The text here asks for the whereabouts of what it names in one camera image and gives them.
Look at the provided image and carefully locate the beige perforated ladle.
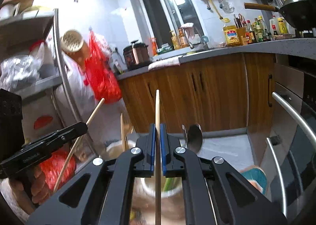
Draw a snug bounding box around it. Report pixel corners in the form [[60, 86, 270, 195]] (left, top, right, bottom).
[[60, 29, 84, 53]]

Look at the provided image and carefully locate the silver steel spoon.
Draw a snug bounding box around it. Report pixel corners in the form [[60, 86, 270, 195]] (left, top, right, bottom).
[[182, 124, 203, 154]]

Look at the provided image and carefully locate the yellow green plastic spoon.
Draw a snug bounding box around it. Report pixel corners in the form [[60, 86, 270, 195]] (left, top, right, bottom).
[[162, 177, 181, 192]]

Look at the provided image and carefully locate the electric pressure cooker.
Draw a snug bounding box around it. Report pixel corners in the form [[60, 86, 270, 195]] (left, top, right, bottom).
[[123, 40, 151, 70]]

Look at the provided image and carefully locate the black wok with lid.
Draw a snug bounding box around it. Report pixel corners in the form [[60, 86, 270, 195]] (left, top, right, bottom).
[[244, 0, 315, 31]]

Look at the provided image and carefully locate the person left hand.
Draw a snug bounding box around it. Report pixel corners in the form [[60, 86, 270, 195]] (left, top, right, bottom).
[[9, 166, 50, 214]]

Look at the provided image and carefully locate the quilted teal peach table mat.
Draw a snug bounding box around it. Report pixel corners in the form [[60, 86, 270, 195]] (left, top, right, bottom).
[[129, 165, 267, 224]]

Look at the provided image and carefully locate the yellow cooking oil bottle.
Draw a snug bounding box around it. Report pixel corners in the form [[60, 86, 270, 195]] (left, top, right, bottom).
[[222, 18, 241, 47]]

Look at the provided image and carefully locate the metal shelf rack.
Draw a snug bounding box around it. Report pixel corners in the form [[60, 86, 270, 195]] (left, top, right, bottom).
[[0, 8, 97, 223]]

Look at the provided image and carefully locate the red bag on shelf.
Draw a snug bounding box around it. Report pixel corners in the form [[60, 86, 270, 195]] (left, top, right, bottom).
[[40, 149, 76, 192]]

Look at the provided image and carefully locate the knife block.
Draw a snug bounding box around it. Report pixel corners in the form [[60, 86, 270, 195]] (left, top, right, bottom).
[[236, 27, 248, 46]]

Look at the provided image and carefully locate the cream floral ceramic utensil holder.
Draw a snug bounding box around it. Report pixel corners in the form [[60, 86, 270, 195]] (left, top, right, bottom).
[[105, 138, 188, 198]]

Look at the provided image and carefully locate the white dish cloth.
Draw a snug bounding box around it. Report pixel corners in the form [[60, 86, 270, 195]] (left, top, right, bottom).
[[148, 56, 180, 71]]

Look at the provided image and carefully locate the hanging red plastic bag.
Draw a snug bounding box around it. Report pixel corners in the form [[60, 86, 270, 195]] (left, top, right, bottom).
[[85, 31, 122, 104]]

